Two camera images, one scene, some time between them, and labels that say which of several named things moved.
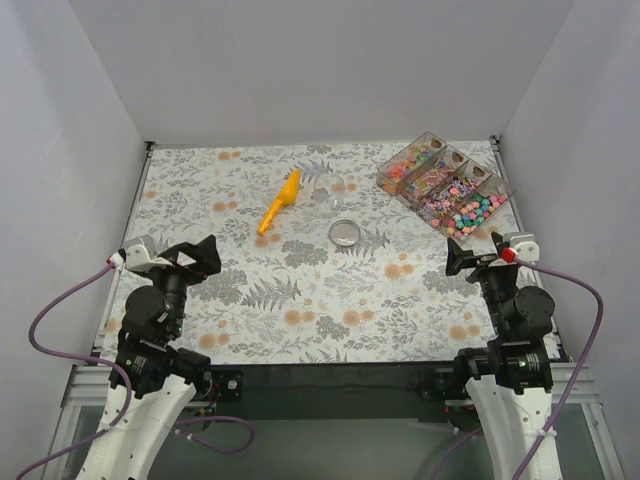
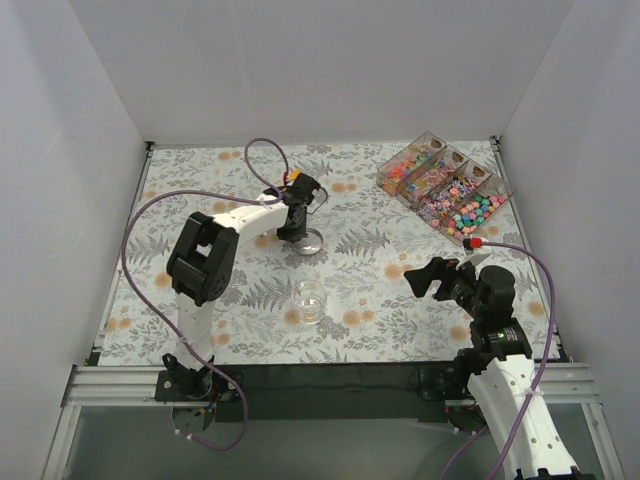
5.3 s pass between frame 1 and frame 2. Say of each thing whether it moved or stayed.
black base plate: stayed
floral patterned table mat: stayed
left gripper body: moved
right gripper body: moved
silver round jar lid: moved
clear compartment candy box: stayed
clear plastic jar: moved
